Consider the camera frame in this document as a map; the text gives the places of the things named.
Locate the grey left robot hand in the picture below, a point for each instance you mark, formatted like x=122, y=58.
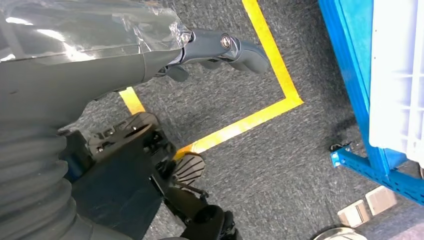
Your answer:
x=66, y=73

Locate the blue metal shelf rack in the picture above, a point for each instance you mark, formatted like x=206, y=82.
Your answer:
x=348, y=66

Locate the beige floor box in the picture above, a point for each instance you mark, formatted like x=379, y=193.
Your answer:
x=353, y=214
x=381, y=200

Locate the blue and white plastic bin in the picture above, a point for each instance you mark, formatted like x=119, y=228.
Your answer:
x=397, y=82

